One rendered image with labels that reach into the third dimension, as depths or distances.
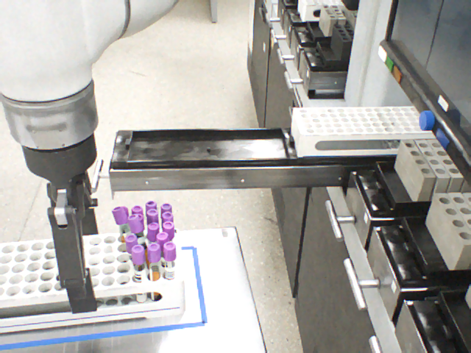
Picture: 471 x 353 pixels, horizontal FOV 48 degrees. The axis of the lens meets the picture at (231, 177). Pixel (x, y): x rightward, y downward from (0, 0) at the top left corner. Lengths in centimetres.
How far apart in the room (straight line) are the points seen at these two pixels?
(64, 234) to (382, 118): 68
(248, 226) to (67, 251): 152
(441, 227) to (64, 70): 58
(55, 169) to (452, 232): 54
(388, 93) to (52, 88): 76
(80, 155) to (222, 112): 224
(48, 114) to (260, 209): 167
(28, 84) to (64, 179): 12
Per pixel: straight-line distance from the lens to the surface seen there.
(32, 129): 54
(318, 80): 137
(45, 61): 50
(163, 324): 70
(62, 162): 57
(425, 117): 83
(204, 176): 99
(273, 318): 177
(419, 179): 90
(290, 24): 165
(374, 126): 105
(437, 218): 85
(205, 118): 274
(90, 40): 52
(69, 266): 60
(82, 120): 55
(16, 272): 74
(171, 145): 105
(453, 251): 81
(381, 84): 112
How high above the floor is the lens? 137
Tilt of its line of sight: 36 degrees down
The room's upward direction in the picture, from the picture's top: 1 degrees clockwise
